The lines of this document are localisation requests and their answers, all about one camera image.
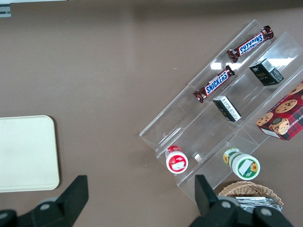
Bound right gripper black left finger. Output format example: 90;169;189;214
18;175;89;227

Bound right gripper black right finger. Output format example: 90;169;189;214
189;175;255;227

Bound light wicker basket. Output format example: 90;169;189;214
217;181;285;213

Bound cream plastic tray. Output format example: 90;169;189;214
0;115;60;192

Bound red lid snack cup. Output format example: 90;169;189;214
165;145;189;175

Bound green lid snack cup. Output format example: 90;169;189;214
223;148;261;181

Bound stacked aluminium foil trays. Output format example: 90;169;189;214
234;196;284;212

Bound clear acrylic tiered stand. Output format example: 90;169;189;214
139;19;303;205

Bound small black carton box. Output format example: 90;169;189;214
249;58;285;87
212;95;242;122

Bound red tartan cookie box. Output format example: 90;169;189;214
256;80;303;142

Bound Snickers chocolate bar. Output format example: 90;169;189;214
193;65;236;104
227;25;275;63

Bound small grey white box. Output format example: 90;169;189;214
0;3;12;17

